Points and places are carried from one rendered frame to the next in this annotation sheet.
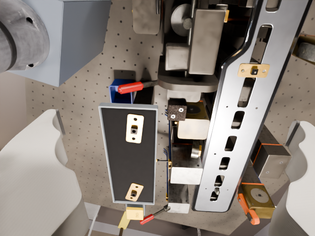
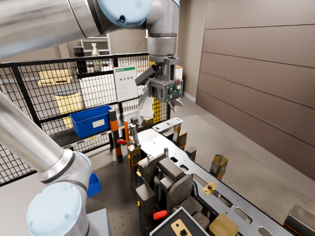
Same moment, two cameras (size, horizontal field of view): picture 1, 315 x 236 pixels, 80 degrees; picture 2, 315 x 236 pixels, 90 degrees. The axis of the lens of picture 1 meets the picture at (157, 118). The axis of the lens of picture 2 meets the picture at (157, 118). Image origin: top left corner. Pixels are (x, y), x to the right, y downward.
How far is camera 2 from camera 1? 0.53 m
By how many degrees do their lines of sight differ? 89
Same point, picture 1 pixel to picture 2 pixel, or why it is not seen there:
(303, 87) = (258, 203)
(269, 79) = (220, 186)
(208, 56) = (175, 167)
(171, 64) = (167, 184)
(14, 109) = not seen: outside the picture
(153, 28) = (151, 193)
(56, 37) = (104, 229)
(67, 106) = not seen: outside the picture
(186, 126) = (218, 229)
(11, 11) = not seen: hidden behind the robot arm
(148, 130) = (192, 227)
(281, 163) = (303, 212)
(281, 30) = (198, 171)
